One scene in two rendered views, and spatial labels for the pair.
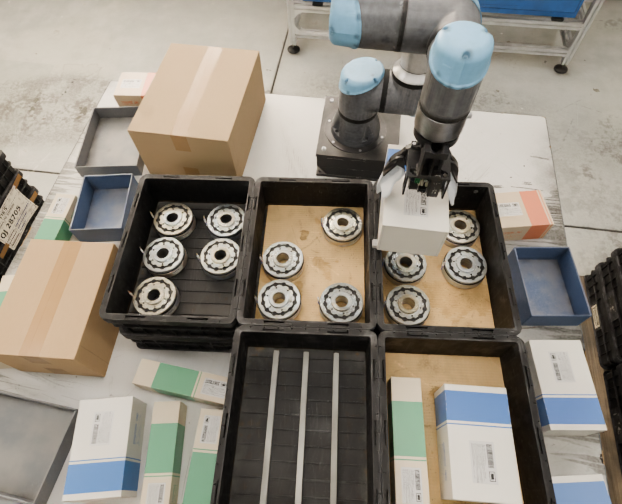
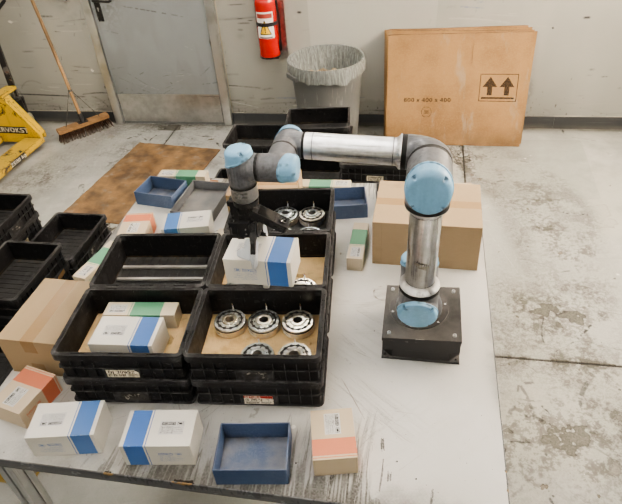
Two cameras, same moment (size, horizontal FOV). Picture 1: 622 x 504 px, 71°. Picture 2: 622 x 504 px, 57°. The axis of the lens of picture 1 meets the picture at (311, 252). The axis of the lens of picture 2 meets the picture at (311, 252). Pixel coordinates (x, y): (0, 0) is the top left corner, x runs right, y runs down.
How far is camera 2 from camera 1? 1.75 m
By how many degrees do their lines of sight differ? 59
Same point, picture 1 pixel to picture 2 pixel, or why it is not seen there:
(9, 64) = (586, 175)
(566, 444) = not seen: hidden behind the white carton
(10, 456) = (197, 204)
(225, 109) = (405, 217)
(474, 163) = (414, 428)
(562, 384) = (158, 424)
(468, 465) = (115, 323)
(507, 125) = (483, 473)
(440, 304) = (231, 346)
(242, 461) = (159, 260)
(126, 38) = not seen: outside the picture
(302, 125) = not seen: hidden behind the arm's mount
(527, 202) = (340, 441)
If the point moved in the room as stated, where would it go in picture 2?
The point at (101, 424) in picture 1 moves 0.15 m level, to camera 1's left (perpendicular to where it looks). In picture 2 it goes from (196, 218) to (201, 199)
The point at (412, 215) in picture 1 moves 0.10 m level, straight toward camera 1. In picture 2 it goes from (238, 245) to (208, 239)
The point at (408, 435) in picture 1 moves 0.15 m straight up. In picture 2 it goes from (143, 308) to (131, 273)
